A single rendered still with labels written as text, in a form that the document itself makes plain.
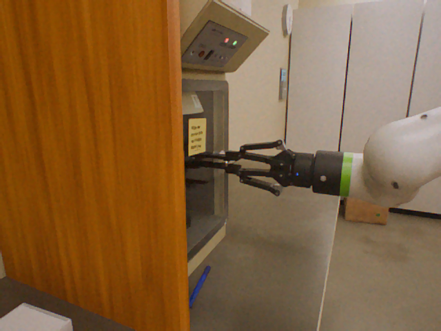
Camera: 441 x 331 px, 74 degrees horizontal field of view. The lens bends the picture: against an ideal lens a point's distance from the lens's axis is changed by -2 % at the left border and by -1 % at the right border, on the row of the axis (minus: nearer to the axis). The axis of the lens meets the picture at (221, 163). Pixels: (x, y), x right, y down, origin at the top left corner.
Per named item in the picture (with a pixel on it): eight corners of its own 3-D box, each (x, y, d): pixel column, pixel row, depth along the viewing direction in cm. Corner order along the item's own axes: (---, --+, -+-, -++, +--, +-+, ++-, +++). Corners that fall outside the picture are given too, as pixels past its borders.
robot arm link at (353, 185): (413, 216, 59) (415, 165, 62) (431, 203, 48) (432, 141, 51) (338, 205, 64) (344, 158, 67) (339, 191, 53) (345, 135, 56)
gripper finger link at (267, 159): (283, 168, 64) (284, 162, 63) (235, 158, 68) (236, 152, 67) (287, 164, 67) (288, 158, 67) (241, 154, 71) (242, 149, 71)
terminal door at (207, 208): (166, 281, 60) (155, 77, 50) (225, 221, 87) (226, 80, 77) (169, 282, 60) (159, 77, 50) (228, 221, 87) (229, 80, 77)
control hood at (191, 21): (149, 65, 49) (146, -2, 46) (226, 72, 77) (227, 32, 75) (212, 63, 44) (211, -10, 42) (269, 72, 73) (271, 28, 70)
